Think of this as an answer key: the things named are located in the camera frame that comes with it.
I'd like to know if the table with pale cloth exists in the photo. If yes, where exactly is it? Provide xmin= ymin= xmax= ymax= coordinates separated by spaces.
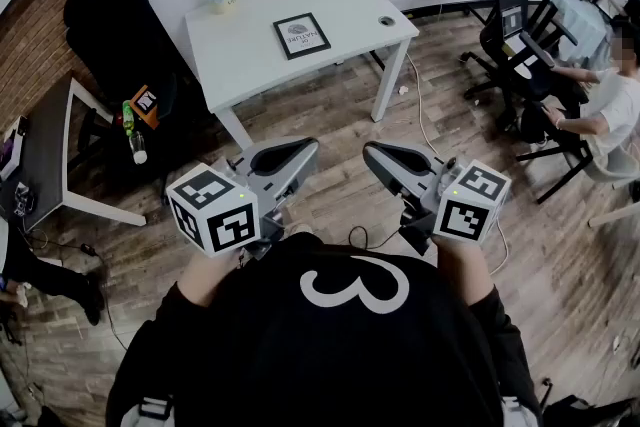
xmin=529 ymin=0 xmax=609 ymax=66

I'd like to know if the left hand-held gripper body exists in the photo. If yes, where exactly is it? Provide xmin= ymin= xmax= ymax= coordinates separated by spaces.
xmin=165 ymin=156 xmax=301 ymax=261

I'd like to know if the person's right forearm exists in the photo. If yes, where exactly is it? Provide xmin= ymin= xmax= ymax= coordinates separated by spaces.
xmin=434 ymin=234 xmax=496 ymax=306

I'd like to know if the black armchair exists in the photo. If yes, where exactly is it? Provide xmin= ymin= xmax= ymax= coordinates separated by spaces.
xmin=63 ymin=0 xmax=211 ymax=196

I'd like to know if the white box with purple print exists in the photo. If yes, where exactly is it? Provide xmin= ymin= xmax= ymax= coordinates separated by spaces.
xmin=0 ymin=115 xmax=29 ymax=181

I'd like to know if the small black gadget with cables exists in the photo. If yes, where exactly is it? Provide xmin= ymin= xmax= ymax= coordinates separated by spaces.
xmin=12 ymin=182 xmax=37 ymax=217

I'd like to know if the person's left forearm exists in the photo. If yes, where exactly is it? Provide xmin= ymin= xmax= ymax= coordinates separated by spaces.
xmin=177 ymin=244 xmax=251 ymax=309

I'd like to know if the thin black looped cable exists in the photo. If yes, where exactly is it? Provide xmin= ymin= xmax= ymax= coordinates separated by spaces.
xmin=347 ymin=224 xmax=401 ymax=252

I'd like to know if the person's black printed shirt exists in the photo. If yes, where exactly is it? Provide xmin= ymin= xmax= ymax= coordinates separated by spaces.
xmin=104 ymin=232 xmax=544 ymax=427

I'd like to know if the orange block with printed marker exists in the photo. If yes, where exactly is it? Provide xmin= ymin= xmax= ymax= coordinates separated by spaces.
xmin=128 ymin=84 xmax=161 ymax=130

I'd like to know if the white desk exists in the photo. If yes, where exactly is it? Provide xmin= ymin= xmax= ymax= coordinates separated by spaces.
xmin=184 ymin=0 xmax=420 ymax=151

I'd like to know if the clear bottle with white cap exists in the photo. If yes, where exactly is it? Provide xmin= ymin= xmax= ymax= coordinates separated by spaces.
xmin=128 ymin=130 xmax=149 ymax=165

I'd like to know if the grey harness strap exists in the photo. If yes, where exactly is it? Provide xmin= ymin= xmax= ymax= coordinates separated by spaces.
xmin=499 ymin=397 xmax=541 ymax=427
xmin=122 ymin=394 xmax=174 ymax=427

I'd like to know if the dark table with white legs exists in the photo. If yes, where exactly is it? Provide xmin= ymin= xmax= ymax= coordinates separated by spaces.
xmin=0 ymin=74 xmax=148 ymax=234

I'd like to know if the black floor cable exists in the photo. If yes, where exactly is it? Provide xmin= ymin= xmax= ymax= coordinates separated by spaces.
xmin=24 ymin=234 xmax=129 ymax=351

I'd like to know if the beige floor cable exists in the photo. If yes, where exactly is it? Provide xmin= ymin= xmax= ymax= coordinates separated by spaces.
xmin=404 ymin=52 xmax=511 ymax=276

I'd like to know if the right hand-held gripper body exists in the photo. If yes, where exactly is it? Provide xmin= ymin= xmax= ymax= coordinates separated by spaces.
xmin=398 ymin=156 xmax=512 ymax=257

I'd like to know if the white plastic chair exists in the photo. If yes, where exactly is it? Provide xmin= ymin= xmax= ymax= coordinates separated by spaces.
xmin=582 ymin=144 xmax=640 ymax=229

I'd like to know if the black framed leaf print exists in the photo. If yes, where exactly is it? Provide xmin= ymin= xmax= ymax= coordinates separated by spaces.
xmin=272 ymin=12 xmax=332 ymax=61

